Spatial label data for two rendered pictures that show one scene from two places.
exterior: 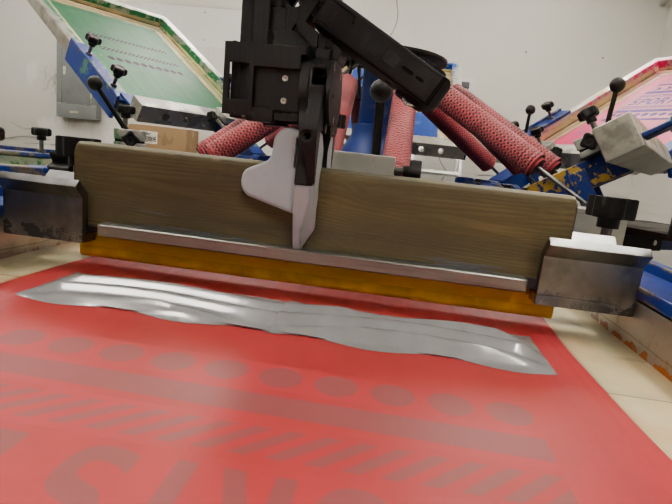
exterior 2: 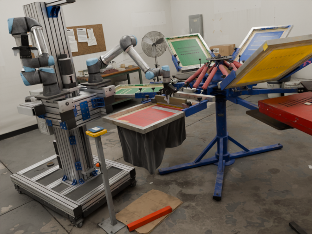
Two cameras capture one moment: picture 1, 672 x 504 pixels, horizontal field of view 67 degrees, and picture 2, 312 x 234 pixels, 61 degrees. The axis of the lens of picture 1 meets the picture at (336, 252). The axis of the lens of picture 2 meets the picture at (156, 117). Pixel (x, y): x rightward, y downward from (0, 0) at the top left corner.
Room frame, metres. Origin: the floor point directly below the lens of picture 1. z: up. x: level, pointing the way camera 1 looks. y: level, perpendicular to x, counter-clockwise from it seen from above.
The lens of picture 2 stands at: (-1.53, -1.58, 1.71)
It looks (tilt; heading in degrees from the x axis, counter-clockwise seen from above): 18 degrees down; 43
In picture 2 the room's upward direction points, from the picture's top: 7 degrees counter-clockwise
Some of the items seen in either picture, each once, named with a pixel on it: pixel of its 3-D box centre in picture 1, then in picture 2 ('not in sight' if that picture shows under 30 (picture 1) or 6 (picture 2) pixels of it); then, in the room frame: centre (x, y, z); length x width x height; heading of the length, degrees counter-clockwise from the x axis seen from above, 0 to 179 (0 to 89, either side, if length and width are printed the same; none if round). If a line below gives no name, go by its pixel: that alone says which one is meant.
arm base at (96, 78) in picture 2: not in sight; (94, 76); (0.07, 0.69, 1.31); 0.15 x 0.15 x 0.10
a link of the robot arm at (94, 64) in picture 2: not in sight; (93, 65); (0.07, 0.69, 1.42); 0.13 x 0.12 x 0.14; 18
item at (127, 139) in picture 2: not in sight; (133, 146); (-0.08, 0.08, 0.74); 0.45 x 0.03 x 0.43; 84
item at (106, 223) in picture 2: not in sight; (105, 179); (-0.34, 0.23, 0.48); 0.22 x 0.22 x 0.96; 84
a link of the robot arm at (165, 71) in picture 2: not in sight; (165, 71); (0.42, 0.05, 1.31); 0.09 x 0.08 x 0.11; 108
